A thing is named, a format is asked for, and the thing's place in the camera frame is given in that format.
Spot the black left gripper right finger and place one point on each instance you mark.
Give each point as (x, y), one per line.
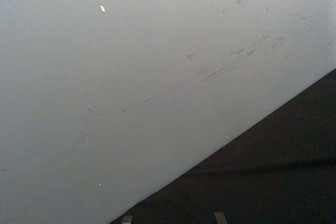
(220, 218)

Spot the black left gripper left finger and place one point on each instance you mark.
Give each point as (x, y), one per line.
(127, 220)

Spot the black table cloth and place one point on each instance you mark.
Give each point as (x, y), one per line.
(275, 161)

